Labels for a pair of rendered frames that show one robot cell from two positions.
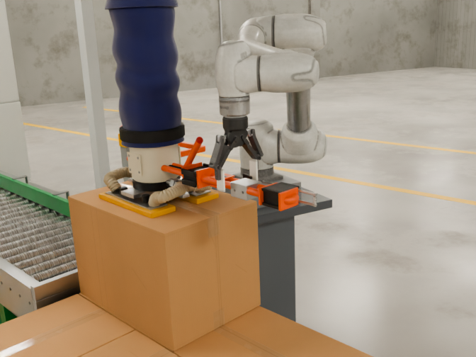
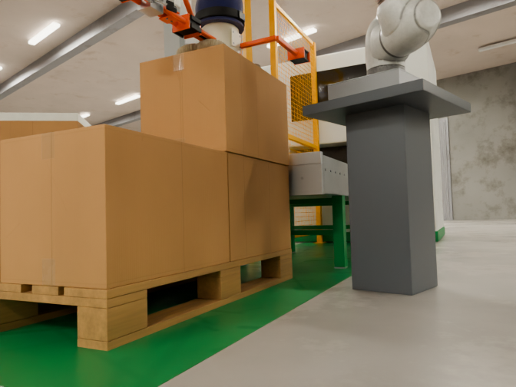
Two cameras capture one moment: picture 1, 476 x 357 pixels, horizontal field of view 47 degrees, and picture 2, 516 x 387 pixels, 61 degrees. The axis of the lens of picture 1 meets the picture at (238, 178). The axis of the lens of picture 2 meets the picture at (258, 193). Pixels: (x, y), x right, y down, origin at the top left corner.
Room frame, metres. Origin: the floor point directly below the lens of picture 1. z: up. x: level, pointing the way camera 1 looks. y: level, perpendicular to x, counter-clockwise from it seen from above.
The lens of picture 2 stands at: (1.36, -1.58, 0.31)
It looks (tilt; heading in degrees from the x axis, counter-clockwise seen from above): 3 degrees up; 70
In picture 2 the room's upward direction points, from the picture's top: 2 degrees counter-clockwise
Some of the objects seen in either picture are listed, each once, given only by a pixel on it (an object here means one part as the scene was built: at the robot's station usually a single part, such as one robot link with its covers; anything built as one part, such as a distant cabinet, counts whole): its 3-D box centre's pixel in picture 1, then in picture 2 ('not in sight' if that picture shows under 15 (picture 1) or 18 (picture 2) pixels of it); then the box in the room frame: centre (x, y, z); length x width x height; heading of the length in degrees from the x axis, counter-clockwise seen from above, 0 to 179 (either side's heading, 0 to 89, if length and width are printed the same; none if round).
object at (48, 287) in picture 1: (112, 263); (257, 163); (2.15, 0.55, 0.58); 0.70 x 0.03 x 0.06; 134
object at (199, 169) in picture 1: (200, 174); (186, 26); (1.71, 0.12, 1.07); 0.10 x 0.08 x 0.06; 132
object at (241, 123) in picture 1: (235, 131); not in sight; (1.59, 0.00, 1.23); 0.08 x 0.07 x 0.09; 132
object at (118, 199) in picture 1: (134, 197); not in sight; (1.83, 0.36, 0.97); 0.34 x 0.10 x 0.05; 42
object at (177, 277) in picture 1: (163, 249); (220, 118); (1.88, 0.29, 0.74); 0.60 x 0.40 x 0.40; 44
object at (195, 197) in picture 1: (178, 185); not in sight; (1.96, 0.22, 0.97); 0.34 x 0.10 x 0.05; 42
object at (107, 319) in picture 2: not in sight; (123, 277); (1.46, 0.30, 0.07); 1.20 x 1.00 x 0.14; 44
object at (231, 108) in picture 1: (234, 106); not in sight; (1.59, 0.00, 1.31); 0.09 x 0.09 x 0.06
